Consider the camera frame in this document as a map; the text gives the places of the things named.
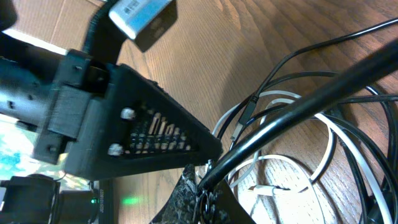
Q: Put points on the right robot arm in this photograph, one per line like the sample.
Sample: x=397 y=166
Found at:
x=38 y=199

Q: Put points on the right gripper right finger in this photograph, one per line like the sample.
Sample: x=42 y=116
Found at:
x=223 y=207

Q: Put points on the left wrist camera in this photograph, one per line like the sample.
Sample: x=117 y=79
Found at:
x=144 y=21

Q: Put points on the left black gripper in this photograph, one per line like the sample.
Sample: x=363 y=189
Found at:
x=136 y=127

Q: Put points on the cardboard sheet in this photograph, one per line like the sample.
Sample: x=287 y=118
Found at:
x=62 y=23

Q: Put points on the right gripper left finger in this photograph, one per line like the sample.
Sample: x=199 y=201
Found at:
x=183 y=204

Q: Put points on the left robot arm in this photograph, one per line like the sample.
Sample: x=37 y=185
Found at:
x=27 y=71

